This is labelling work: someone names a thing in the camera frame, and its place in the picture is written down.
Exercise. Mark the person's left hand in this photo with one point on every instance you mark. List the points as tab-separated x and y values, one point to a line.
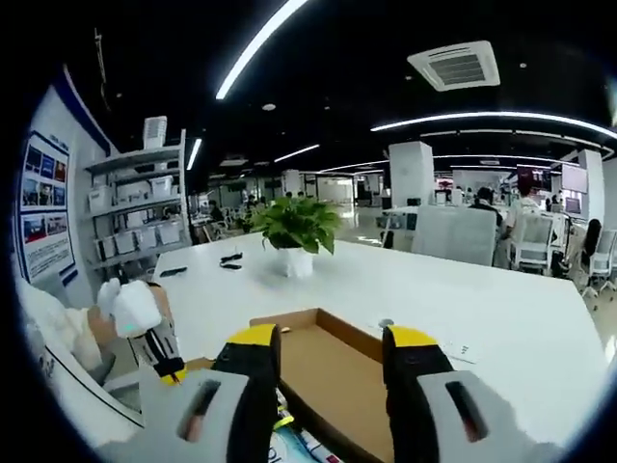
102	330

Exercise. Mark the small grey disc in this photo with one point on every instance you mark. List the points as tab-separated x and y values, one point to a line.
386	321

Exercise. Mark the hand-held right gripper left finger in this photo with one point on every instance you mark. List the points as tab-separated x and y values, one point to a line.
159	415

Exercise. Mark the white office chair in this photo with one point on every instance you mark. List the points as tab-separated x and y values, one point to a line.
535	241
605	255

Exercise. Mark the blue white wet wipes pack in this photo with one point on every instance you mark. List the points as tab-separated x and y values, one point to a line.
299	441

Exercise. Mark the white ribbed appliance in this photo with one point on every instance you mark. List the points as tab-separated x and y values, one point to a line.
155	132

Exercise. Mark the black phone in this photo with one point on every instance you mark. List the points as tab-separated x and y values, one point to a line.
172	272

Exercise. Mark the brown cardboard shoe box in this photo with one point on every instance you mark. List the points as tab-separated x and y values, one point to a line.
332	376

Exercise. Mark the small black object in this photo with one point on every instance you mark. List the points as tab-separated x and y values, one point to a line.
230	263

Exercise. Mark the pale pink monitor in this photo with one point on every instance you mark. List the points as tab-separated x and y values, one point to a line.
574	178

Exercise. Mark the ceiling light strip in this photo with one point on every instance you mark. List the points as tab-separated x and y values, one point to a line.
491	116
255	48

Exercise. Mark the ceiling air conditioner vent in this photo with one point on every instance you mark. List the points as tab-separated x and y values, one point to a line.
453	65

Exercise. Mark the person's white shirt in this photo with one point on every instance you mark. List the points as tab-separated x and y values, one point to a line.
58	328

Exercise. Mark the row of white storage bins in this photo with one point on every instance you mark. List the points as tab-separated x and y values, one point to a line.
125	241

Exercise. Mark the wall poster with photos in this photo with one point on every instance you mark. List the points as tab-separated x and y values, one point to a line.
45	207

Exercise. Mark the white partition panel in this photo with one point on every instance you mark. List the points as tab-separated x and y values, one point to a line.
453	236

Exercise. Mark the red television screen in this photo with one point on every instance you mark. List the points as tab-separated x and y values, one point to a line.
534	178

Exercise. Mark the grey metal shelf rack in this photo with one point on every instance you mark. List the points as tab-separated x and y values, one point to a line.
137	159

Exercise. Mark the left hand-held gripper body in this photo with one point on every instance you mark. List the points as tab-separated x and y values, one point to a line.
135	308

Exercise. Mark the green plant in white pot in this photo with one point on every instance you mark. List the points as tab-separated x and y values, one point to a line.
299	226

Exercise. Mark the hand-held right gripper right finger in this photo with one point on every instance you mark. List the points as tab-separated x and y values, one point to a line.
506	424

